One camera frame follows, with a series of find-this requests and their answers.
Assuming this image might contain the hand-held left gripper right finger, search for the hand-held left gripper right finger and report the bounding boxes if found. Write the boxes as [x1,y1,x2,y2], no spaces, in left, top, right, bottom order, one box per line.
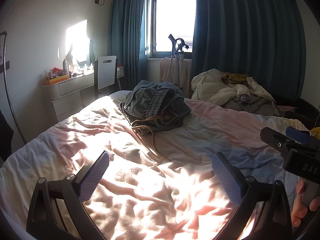
[211,152,294,240]

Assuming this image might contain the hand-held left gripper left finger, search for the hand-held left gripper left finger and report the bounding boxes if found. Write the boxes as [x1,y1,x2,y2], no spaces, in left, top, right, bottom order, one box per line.
[26,150,110,240]

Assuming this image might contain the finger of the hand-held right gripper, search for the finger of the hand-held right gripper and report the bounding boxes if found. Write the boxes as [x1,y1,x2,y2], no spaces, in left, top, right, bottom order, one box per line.
[260,127,290,153]
[286,126,320,150]

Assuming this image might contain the blue denim jeans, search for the blue denim jeans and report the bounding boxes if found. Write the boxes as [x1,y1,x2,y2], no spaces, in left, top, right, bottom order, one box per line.
[119,80,192,135]

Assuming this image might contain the pile of light clothes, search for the pile of light clothes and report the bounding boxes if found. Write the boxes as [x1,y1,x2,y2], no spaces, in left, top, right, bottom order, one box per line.
[191,69,280,117]

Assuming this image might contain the metal clothes rack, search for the metal clothes rack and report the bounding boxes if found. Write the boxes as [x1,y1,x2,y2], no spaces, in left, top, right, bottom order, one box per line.
[0,31,28,145]

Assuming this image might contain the person's right hand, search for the person's right hand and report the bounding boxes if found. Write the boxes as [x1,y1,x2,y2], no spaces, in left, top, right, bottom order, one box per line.
[291,179,312,227]

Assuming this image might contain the black sofa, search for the black sofa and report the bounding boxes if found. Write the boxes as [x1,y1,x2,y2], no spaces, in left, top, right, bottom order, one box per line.
[272,95,320,130]

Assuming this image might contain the pink cloth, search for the pink cloth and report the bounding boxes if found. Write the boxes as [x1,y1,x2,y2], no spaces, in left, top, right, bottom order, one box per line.
[277,105,298,113]

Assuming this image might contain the grey garment with purple label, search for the grey garment with purple label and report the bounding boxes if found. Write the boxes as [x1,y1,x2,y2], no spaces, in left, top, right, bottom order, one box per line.
[222,92,278,117]

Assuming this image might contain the mustard yellow garment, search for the mustard yellow garment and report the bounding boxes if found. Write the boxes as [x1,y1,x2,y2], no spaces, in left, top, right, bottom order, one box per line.
[222,72,250,84]

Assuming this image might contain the brown braided belt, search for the brown braided belt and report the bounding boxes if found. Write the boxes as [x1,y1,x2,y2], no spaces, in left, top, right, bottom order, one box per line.
[131,115,172,162]

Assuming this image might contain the white dressing table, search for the white dressing table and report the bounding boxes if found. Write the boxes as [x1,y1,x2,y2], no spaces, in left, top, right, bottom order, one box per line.
[42,71,97,123]

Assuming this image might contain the dark hanging garment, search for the dark hanging garment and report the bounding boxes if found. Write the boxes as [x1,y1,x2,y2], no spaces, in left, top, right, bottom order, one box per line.
[0,110,14,160]

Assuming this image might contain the orange tray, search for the orange tray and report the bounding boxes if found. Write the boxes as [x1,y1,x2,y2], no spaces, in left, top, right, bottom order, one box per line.
[44,74,69,85]

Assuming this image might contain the white chair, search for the white chair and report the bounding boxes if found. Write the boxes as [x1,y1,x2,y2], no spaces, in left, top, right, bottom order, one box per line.
[94,55,118,100]

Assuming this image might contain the white side table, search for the white side table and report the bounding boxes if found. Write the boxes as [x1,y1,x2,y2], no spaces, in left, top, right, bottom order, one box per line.
[116,65,125,90]

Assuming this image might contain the cluster of cosmetic bottles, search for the cluster of cosmetic bottles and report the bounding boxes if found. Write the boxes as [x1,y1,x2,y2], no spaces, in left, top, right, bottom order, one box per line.
[45,64,95,79]

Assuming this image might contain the wide blue curtain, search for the wide blue curtain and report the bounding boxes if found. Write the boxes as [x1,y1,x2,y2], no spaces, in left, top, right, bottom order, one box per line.
[191,0,308,105]

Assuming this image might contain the beige hanging garment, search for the beige hanging garment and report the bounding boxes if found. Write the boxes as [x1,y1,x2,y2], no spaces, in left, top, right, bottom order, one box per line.
[159,56,192,99]

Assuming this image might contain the dressing table mirror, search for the dressing table mirror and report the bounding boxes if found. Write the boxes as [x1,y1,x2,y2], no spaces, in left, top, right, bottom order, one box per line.
[66,39,95,65]

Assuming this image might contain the garment steamer stand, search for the garment steamer stand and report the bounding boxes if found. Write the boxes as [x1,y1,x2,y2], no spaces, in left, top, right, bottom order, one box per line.
[167,33,189,98]

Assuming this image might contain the narrow blue curtain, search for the narrow blue curtain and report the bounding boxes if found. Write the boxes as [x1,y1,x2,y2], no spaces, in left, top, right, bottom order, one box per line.
[108,0,155,90]

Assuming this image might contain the window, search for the window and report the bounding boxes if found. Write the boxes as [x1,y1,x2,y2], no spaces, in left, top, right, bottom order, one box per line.
[151,0,197,59]

